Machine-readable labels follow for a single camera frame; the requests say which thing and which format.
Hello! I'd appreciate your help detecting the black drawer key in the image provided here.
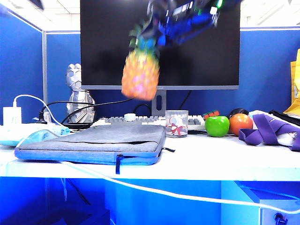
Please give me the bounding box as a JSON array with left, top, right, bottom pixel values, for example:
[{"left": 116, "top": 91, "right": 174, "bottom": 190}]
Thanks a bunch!
[{"left": 273, "top": 212, "right": 288, "bottom": 225}]

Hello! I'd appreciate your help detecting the orange plastic pineapple green crown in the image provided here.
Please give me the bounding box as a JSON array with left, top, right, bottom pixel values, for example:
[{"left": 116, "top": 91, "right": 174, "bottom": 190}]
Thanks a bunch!
[{"left": 121, "top": 23, "right": 161, "bottom": 101}]

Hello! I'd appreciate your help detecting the light blue plastic packet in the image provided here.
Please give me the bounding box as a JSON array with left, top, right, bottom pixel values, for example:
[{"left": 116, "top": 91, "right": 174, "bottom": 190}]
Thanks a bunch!
[{"left": 22, "top": 126, "right": 71, "bottom": 143}]

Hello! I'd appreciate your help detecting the short black monitor cable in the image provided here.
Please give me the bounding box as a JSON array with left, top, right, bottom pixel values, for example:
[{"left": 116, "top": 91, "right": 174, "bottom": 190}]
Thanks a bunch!
[{"left": 179, "top": 90, "right": 192, "bottom": 110}]

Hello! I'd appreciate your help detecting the gray metal partition post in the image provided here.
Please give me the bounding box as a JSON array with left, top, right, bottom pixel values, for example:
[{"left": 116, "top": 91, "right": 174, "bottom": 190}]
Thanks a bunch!
[{"left": 42, "top": 30, "right": 48, "bottom": 110}]

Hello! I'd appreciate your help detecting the gray monitor stand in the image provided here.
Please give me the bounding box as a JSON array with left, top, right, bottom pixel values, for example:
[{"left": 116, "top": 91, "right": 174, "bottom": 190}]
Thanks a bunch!
[{"left": 151, "top": 90, "right": 167, "bottom": 117}]

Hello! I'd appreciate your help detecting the silver faceted figurine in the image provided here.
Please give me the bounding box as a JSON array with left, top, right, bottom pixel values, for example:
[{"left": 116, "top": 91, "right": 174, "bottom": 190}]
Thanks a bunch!
[{"left": 65, "top": 63, "right": 96, "bottom": 124}]

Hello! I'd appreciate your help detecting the thick black arched cable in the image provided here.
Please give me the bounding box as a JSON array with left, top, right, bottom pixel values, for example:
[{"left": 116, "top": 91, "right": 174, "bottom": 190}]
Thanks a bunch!
[{"left": 41, "top": 100, "right": 96, "bottom": 117}]

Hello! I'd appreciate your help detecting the yellow paper bag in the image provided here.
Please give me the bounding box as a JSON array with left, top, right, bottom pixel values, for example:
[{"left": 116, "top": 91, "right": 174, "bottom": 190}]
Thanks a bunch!
[{"left": 283, "top": 48, "right": 300, "bottom": 117}]

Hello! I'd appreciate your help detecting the large black computer monitor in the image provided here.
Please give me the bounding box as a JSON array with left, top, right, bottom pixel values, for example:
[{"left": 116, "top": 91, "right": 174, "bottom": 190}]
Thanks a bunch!
[{"left": 80, "top": 0, "right": 241, "bottom": 90}]

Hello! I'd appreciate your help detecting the green apple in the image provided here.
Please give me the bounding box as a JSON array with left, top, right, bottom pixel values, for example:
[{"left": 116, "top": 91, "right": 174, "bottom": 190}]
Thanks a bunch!
[{"left": 205, "top": 115, "right": 230, "bottom": 138}]

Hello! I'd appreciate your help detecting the black power plug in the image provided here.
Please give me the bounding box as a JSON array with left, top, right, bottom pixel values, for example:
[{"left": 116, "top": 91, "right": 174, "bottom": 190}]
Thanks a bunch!
[{"left": 35, "top": 111, "right": 52, "bottom": 124}]

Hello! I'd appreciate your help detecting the black looped cable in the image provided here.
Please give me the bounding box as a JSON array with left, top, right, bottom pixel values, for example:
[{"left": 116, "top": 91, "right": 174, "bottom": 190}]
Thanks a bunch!
[{"left": 133, "top": 104, "right": 152, "bottom": 116}]

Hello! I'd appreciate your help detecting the black cable under desk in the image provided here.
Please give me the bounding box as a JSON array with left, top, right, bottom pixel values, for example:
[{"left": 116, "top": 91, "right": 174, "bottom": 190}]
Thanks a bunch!
[{"left": 66, "top": 178, "right": 91, "bottom": 206}]

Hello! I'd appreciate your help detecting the gray fabric laptop sleeve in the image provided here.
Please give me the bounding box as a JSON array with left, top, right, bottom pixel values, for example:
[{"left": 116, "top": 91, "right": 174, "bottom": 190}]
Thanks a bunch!
[{"left": 14, "top": 125, "right": 175, "bottom": 175}]

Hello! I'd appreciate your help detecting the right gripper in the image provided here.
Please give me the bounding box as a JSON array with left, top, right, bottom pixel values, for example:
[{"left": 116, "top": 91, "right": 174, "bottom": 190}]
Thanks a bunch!
[{"left": 140, "top": 7, "right": 221, "bottom": 48}]

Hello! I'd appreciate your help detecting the black computer mouse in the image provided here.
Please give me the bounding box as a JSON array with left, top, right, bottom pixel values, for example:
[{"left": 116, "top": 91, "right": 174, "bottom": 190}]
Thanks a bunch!
[{"left": 228, "top": 108, "right": 249, "bottom": 118}]

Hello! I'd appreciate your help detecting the clear jar with red ribbon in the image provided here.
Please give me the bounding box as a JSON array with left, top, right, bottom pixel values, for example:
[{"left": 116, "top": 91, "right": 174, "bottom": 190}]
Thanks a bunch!
[{"left": 165, "top": 110, "right": 189, "bottom": 138}]

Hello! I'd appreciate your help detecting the white and gray keyboard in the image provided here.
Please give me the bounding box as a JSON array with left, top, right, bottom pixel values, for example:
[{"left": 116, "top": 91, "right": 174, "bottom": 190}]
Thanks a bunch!
[{"left": 92, "top": 114, "right": 207, "bottom": 131}]

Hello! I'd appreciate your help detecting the white power adapter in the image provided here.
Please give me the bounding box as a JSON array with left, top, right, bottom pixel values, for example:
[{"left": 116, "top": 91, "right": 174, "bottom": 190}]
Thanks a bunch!
[{"left": 2, "top": 106, "right": 22, "bottom": 125}]

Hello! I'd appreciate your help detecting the white drawer cabinet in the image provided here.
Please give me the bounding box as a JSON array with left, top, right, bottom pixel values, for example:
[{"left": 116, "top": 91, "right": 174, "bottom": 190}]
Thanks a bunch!
[{"left": 220, "top": 180, "right": 300, "bottom": 225}]

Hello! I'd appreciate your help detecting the long white charging cable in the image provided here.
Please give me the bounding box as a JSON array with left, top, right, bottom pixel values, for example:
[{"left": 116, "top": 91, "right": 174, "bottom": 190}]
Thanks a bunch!
[{"left": 0, "top": 94, "right": 300, "bottom": 215}]

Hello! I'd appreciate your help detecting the orange round fruit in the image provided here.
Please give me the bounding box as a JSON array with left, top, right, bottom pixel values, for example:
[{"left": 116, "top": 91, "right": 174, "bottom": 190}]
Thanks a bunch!
[{"left": 229, "top": 113, "right": 254, "bottom": 136}]

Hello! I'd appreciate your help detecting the flat black folder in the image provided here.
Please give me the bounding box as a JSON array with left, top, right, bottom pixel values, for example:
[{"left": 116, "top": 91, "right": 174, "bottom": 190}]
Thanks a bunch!
[{"left": 269, "top": 109, "right": 300, "bottom": 125}]

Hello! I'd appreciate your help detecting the white power strip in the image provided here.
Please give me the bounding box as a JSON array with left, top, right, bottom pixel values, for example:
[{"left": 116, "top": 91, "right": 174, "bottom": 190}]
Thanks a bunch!
[{"left": 0, "top": 123, "right": 55, "bottom": 147}]

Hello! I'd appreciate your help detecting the purple cloth tote bag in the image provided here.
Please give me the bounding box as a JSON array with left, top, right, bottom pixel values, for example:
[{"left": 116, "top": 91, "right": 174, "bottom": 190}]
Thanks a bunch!
[{"left": 238, "top": 113, "right": 300, "bottom": 152}]

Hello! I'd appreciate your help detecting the small rubik's cube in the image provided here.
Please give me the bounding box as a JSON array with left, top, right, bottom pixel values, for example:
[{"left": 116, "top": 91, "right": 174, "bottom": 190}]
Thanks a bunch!
[{"left": 202, "top": 110, "right": 221, "bottom": 120}]

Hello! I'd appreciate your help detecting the thin black monitor cable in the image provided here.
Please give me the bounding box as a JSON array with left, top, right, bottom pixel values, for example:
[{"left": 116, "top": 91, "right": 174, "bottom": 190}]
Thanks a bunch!
[{"left": 61, "top": 97, "right": 134, "bottom": 124}]

